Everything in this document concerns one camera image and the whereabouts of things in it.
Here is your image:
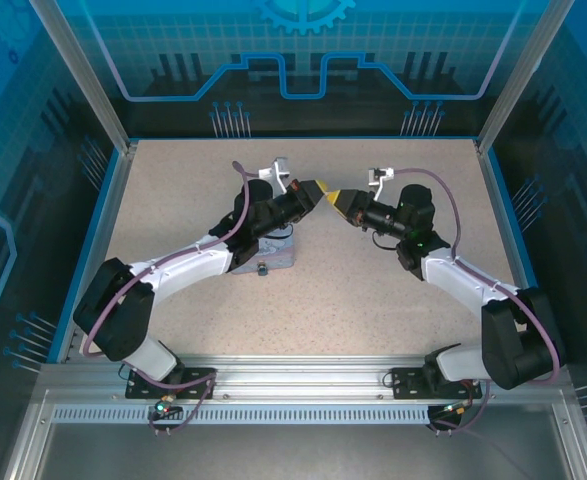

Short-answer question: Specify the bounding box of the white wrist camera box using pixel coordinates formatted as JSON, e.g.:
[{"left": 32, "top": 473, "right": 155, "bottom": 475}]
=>
[
  {"left": 258, "top": 155, "right": 292, "bottom": 194},
  {"left": 366, "top": 166, "right": 398, "bottom": 201}
]

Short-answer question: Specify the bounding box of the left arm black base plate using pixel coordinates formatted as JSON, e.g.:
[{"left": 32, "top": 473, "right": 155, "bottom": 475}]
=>
[{"left": 125, "top": 367, "right": 218, "bottom": 401}]

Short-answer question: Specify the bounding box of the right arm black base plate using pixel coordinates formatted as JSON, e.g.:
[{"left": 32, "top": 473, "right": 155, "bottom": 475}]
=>
[{"left": 390, "top": 367, "right": 484, "bottom": 401}]

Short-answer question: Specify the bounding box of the grey metal bottom panel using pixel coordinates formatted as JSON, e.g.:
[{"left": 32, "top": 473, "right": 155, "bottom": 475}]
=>
[{"left": 35, "top": 422, "right": 574, "bottom": 480}]

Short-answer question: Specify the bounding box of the aluminium frame post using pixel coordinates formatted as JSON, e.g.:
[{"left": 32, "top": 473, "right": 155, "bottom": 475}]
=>
[
  {"left": 27, "top": 0, "right": 139, "bottom": 154},
  {"left": 475, "top": 0, "right": 577, "bottom": 154}
]

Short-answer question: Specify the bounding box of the slotted grey cable duct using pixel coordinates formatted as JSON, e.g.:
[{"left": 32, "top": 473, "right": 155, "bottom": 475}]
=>
[{"left": 50, "top": 405, "right": 467, "bottom": 426}]

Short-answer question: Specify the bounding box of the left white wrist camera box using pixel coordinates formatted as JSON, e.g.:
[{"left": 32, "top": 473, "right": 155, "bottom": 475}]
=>
[{"left": 258, "top": 155, "right": 292, "bottom": 194}]

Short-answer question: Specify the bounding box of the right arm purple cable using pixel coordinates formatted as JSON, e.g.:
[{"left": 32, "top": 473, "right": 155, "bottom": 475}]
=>
[{"left": 392, "top": 167, "right": 562, "bottom": 436}]

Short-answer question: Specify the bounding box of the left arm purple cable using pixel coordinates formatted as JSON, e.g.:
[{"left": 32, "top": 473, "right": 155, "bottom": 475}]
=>
[{"left": 81, "top": 159, "right": 250, "bottom": 436}]

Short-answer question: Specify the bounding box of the aluminium side rail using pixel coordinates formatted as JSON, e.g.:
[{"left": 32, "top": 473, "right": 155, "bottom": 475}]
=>
[
  {"left": 475, "top": 144, "right": 554, "bottom": 364},
  {"left": 55, "top": 142, "right": 139, "bottom": 364}
]

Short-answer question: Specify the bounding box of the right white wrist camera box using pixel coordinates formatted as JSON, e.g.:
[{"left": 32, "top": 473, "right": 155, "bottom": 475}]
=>
[{"left": 366, "top": 166, "right": 398, "bottom": 201}]

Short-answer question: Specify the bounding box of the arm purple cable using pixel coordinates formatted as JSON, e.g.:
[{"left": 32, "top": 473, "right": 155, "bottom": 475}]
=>
[
  {"left": 81, "top": 159, "right": 250, "bottom": 436},
  {"left": 392, "top": 167, "right": 562, "bottom": 436}
]

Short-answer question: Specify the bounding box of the aluminium front rail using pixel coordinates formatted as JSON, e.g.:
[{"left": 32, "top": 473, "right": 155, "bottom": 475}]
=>
[{"left": 37, "top": 355, "right": 572, "bottom": 407}]

